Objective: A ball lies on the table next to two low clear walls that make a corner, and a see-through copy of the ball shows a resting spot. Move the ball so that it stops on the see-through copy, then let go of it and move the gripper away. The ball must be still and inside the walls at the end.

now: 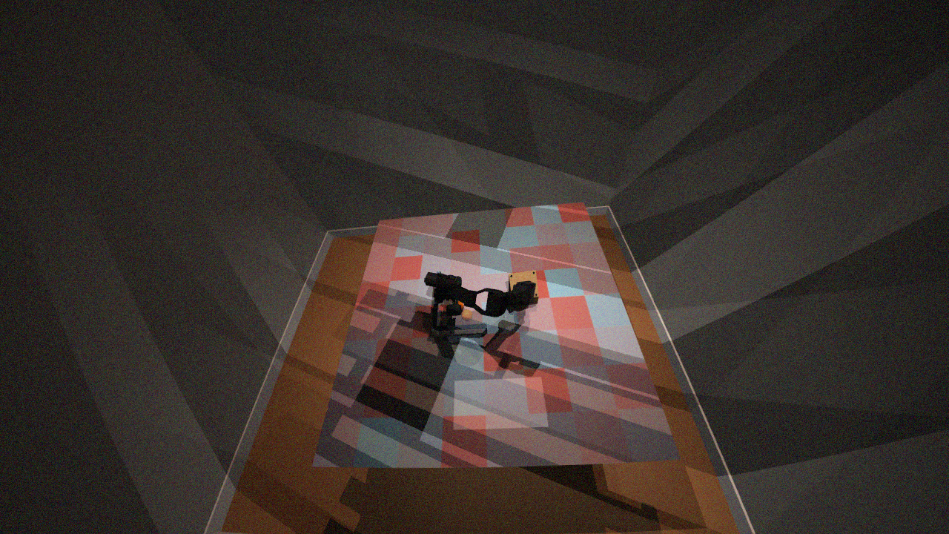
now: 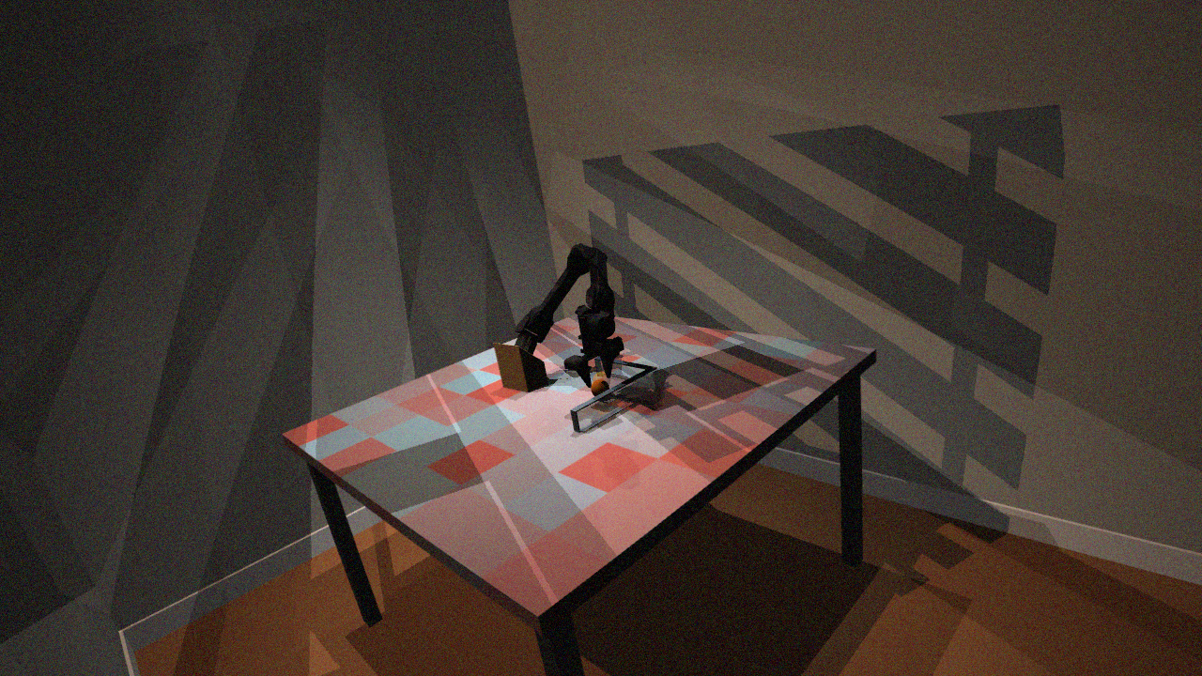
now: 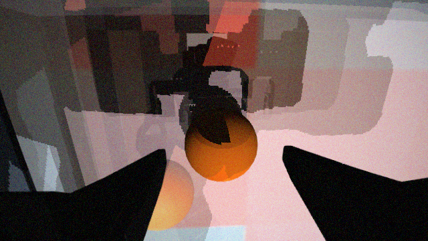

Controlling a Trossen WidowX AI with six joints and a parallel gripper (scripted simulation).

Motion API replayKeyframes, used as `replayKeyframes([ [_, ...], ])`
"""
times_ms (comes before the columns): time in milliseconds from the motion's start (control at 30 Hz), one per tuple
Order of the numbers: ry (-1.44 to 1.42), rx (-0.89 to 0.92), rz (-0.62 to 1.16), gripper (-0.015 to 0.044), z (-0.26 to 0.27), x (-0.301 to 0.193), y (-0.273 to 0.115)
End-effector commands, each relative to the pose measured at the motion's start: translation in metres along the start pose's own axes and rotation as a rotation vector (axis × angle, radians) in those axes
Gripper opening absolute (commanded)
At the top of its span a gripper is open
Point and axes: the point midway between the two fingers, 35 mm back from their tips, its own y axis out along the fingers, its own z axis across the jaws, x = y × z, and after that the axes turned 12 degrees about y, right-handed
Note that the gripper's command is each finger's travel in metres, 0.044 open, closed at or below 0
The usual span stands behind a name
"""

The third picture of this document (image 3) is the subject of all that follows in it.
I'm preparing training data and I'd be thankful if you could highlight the dark brown ball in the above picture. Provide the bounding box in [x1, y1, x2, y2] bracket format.
[185, 108, 258, 182]

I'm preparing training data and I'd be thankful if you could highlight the translucent orange ball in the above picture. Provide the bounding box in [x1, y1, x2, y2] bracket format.
[148, 159, 194, 231]

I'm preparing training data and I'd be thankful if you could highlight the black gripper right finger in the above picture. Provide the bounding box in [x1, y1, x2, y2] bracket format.
[282, 145, 428, 241]

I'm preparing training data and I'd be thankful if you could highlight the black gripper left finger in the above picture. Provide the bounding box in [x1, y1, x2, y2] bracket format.
[0, 149, 167, 241]

